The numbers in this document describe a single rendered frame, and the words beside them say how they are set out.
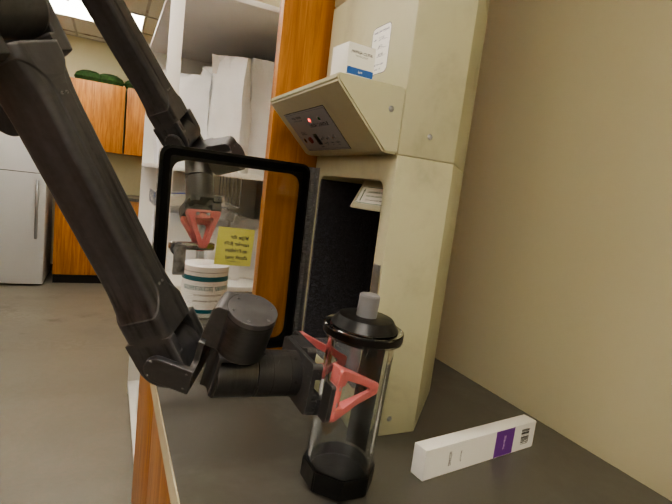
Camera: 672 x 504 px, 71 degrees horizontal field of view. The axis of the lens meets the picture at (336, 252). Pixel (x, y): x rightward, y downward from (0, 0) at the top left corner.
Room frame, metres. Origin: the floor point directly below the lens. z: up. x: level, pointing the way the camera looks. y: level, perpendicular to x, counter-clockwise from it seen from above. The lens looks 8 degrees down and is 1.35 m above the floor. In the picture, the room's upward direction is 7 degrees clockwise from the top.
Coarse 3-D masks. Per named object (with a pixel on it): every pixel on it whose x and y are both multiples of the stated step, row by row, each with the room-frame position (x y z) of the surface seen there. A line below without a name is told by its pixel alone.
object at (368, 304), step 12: (360, 300) 0.61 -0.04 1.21; (372, 300) 0.60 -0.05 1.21; (348, 312) 0.62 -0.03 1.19; (360, 312) 0.61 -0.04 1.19; (372, 312) 0.60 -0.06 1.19; (336, 324) 0.59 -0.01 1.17; (348, 324) 0.58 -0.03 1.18; (360, 324) 0.58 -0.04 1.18; (372, 324) 0.58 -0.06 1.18; (384, 324) 0.59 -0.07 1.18; (372, 336) 0.57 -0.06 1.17; (384, 336) 0.58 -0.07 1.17
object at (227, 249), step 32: (192, 192) 0.88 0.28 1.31; (224, 192) 0.91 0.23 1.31; (256, 192) 0.95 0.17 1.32; (288, 192) 0.98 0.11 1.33; (192, 224) 0.88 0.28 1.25; (224, 224) 0.92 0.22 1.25; (256, 224) 0.95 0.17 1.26; (288, 224) 0.99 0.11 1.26; (192, 256) 0.89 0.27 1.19; (224, 256) 0.92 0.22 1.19; (256, 256) 0.96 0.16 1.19; (288, 256) 0.99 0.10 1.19; (192, 288) 0.89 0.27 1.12; (224, 288) 0.92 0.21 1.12; (256, 288) 0.96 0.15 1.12
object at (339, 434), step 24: (360, 336) 0.57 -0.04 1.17; (336, 360) 0.58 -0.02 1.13; (360, 360) 0.57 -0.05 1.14; (384, 360) 0.58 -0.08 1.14; (384, 384) 0.59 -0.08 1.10; (360, 408) 0.57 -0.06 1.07; (312, 432) 0.60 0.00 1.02; (336, 432) 0.57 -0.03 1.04; (360, 432) 0.57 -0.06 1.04; (312, 456) 0.59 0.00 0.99; (336, 456) 0.57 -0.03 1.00; (360, 456) 0.58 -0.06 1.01
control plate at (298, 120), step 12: (312, 108) 0.83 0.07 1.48; (324, 108) 0.79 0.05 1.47; (288, 120) 0.96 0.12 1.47; (300, 120) 0.91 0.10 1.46; (312, 120) 0.86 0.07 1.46; (324, 120) 0.82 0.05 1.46; (300, 132) 0.95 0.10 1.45; (312, 132) 0.90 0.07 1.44; (324, 132) 0.85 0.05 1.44; (336, 132) 0.81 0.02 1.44; (312, 144) 0.94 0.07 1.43; (324, 144) 0.89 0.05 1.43; (336, 144) 0.85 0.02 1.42; (348, 144) 0.81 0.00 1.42
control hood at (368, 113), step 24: (288, 96) 0.88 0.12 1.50; (312, 96) 0.80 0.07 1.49; (336, 96) 0.73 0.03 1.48; (360, 96) 0.71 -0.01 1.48; (384, 96) 0.72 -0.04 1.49; (336, 120) 0.79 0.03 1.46; (360, 120) 0.72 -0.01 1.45; (384, 120) 0.73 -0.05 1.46; (360, 144) 0.77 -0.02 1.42; (384, 144) 0.73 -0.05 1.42
